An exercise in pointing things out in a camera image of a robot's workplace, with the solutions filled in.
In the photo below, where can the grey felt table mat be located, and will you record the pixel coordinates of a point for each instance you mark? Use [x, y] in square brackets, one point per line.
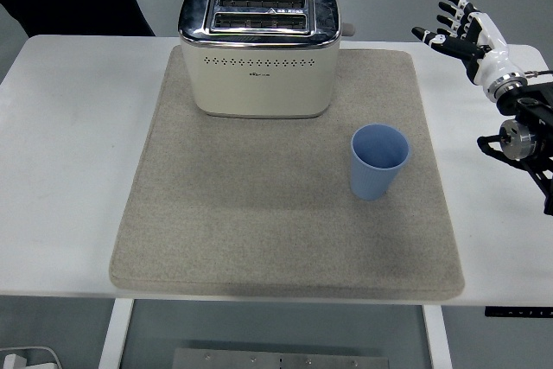
[281, 235]

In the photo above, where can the black table control panel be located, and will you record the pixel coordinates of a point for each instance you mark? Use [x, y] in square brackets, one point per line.
[518, 312]

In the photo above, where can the white power adapter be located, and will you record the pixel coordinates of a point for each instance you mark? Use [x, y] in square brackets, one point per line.
[13, 362]

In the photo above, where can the blue ribbed plastic cup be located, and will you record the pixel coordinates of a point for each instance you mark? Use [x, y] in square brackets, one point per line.
[371, 179]

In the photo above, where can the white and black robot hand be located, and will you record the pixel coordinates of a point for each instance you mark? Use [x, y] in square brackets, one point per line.
[492, 53]

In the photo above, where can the white table leg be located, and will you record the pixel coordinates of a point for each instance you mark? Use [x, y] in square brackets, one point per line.
[438, 339]
[114, 334]

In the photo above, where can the cream and chrome toaster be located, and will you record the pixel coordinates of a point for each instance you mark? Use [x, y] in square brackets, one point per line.
[259, 92]

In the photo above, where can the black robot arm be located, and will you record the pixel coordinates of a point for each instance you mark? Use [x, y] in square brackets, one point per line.
[529, 114]

